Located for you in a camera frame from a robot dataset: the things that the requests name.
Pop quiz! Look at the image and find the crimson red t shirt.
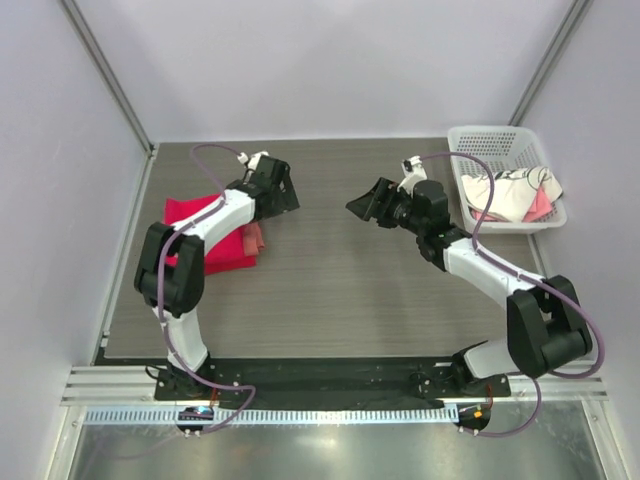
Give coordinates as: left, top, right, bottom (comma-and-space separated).
164, 190, 257, 275

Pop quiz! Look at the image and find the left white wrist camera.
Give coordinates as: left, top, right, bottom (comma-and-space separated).
237, 151, 269, 172

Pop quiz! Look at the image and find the aluminium frame post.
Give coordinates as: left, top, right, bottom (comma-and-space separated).
508, 0, 594, 126
58, 0, 155, 154

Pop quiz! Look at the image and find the left aluminium frame post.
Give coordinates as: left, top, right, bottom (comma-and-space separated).
58, 0, 155, 154

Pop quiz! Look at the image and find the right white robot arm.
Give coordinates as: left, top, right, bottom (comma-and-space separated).
346, 178, 593, 396

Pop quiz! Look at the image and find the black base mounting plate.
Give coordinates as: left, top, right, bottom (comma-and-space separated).
154, 357, 511, 410

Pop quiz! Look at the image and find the slotted grey cable duct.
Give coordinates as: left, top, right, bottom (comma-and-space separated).
84, 404, 459, 427

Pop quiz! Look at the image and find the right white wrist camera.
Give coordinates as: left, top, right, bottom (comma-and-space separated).
397, 156, 428, 195

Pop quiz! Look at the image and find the pink t shirt in basket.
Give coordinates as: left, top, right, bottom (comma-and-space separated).
470, 190, 554, 223

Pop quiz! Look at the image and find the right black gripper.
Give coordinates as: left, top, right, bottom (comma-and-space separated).
347, 177, 426, 236

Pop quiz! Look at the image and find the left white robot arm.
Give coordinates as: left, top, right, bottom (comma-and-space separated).
134, 152, 299, 399

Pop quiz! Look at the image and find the white perforated plastic basket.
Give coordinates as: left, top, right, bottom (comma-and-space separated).
447, 126, 567, 235

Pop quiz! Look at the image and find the salmon pink t shirt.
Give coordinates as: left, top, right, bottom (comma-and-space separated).
242, 223, 266, 257

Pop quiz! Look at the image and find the white printed t shirt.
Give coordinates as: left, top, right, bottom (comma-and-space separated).
461, 167, 563, 220

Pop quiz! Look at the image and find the right aluminium frame post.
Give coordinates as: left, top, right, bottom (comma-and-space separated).
508, 0, 594, 126

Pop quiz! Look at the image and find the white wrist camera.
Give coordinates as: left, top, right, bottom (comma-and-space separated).
237, 151, 269, 172
397, 156, 428, 195

